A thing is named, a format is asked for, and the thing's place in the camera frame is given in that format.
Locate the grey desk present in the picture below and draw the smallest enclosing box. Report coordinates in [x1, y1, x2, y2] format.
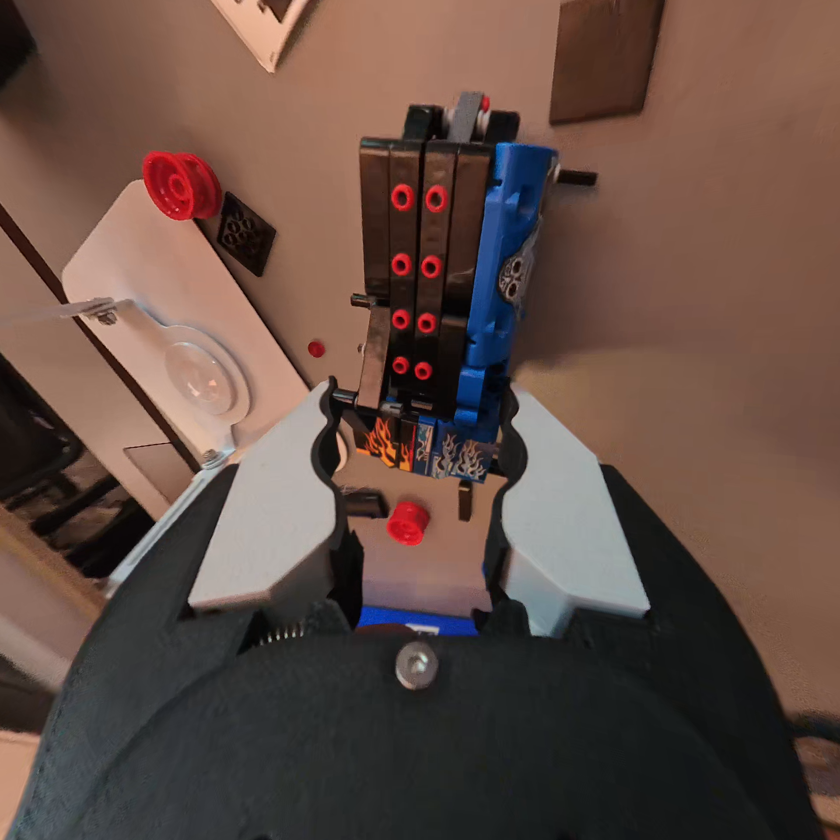
[0, 0, 840, 723]

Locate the black angled plate with holes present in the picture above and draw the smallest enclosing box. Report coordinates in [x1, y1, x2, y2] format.
[215, 191, 277, 278]

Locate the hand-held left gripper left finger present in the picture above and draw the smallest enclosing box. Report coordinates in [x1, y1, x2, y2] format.
[187, 376, 366, 627]

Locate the wide red wheel rim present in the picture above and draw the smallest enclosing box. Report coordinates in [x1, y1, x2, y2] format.
[142, 150, 223, 222]

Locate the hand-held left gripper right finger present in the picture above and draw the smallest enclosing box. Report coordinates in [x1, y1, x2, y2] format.
[482, 384, 652, 636]

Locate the small black brick piece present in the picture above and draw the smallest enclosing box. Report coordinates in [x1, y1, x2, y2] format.
[340, 487, 389, 521]

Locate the toy sticker sheet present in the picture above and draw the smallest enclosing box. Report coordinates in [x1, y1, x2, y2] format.
[209, 0, 311, 74]

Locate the small red wheel rim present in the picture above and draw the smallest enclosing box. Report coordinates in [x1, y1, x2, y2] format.
[385, 501, 432, 547]

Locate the blue black toy truck model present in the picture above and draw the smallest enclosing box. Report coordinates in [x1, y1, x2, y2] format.
[331, 91, 599, 524]

